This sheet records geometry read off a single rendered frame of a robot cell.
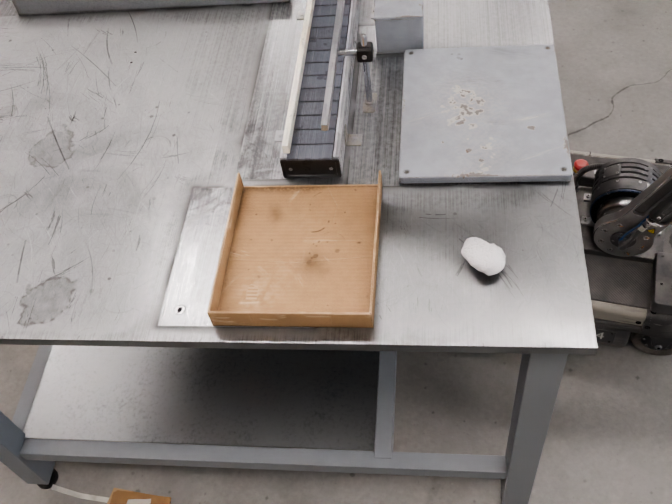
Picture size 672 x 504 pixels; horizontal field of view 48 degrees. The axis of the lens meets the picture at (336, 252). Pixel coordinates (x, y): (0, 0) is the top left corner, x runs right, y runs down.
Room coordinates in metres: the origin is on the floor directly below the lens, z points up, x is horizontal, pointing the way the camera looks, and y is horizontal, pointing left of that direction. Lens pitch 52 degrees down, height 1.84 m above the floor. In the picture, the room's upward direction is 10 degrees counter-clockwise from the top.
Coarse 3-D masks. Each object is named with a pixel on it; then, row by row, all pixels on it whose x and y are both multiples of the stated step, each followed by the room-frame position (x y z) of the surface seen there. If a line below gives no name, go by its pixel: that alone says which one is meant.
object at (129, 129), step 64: (448, 0) 1.42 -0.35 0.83; (512, 0) 1.38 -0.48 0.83; (0, 64) 1.49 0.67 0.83; (64, 64) 1.45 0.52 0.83; (128, 64) 1.40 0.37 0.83; (192, 64) 1.36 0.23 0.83; (256, 64) 1.32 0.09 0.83; (384, 64) 1.24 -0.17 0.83; (0, 128) 1.27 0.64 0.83; (64, 128) 1.23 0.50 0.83; (128, 128) 1.19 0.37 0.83; (192, 128) 1.16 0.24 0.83; (256, 128) 1.12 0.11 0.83; (384, 128) 1.06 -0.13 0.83; (0, 192) 1.08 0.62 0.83; (64, 192) 1.04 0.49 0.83; (128, 192) 1.01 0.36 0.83; (192, 192) 0.98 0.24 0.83; (384, 192) 0.90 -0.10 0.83; (448, 192) 0.87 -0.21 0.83; (512, 192) 0.84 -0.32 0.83; (0, 256) 0.91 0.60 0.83; (64, 256) 0.88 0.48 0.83; (128, 256) 0.86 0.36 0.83; (192, 256) 0.83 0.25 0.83; (384, 256) 0.75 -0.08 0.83; (448, 256) 0.73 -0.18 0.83; (512, 256) 0.71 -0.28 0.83; (576, 256) 0.68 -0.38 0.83; (0, 320) 0.77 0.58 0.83; (64, 320) 0.74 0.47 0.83; (128, 320) 0.72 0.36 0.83; (192, 320) 0.70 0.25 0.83; (384, 320) 0.63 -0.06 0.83; (448, 320) 0.61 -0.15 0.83; (512, 320) 0.59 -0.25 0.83; (576, 320) 0.57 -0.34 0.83
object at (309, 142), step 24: (336, 0) 1.42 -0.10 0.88; (312, 24) 1.35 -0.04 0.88; (312, 48) 1.27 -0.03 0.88; (312, 72) 1.20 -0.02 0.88; (336, 72) 1.19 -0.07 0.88; (312, 96) 1.13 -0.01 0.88; (336, 96) 1.12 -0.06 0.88; (312, 120) 1.06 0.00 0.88; (336, 120) 1.05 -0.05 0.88; (312, 144) 1.00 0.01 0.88
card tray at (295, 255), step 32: (256, 192) 0.95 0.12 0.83; (288, 192) 0.93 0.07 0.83; (320, 192) 0.92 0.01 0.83; (352, 192) 0.91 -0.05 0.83; (256, 224) 0.87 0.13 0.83; (288, 224) 0.86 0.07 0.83; (320, 224) 0.85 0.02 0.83; (352, 224) 0.83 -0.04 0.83; (224, 256) 0.80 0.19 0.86; (256, 256) 0.80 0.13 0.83; (288, 256) 0.79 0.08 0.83; (320, 256) 0.78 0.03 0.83; (352, 256) 0.76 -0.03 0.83; (224, 288) 0.75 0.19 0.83; (256, 288) 0.73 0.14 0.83; (288, 288) 0.72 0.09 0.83; (320, 288) 0.71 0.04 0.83; (352, 288) 0.70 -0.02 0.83; (224, 320) 0.67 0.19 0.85; (256, 320) 0.66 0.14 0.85; (288, 320) 0.65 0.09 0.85; (320, 320) 0.64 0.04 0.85; (352, 320) 0.63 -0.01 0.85
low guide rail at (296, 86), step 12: (312, 0) 1.39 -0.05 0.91; (312, 12) 1.36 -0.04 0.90; (300, 48) 1.23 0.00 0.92; (300, 60) 1.20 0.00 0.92; (300, 72) 1.16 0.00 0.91; (300, 84) 1.14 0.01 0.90; (288, 108) 1.07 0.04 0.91; (288, 120) 1.03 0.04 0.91; (288, 132) 1.00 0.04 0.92; (288, 144) 0.97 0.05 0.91
